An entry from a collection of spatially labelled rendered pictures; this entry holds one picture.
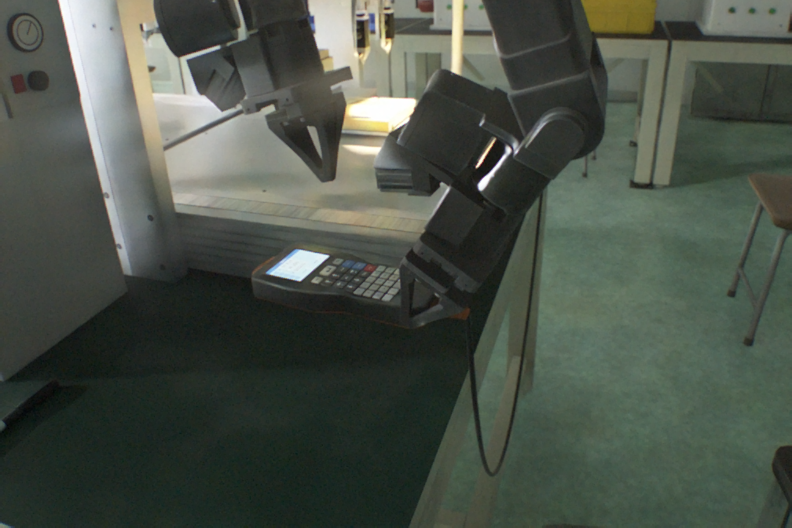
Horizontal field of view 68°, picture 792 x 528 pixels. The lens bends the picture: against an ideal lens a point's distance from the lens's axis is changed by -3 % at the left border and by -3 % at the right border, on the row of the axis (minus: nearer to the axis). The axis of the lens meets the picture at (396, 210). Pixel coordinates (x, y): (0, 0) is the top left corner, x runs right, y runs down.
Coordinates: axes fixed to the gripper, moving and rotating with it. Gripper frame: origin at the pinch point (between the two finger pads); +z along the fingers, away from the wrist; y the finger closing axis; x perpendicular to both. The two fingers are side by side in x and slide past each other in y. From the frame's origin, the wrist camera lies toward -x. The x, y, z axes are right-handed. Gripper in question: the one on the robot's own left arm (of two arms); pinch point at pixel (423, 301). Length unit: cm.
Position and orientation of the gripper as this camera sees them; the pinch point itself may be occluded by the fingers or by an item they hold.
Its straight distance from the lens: 60.1
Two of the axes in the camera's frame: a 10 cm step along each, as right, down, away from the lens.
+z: -4.2, 7.2, 5.5
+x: 8.0, 5.8, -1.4
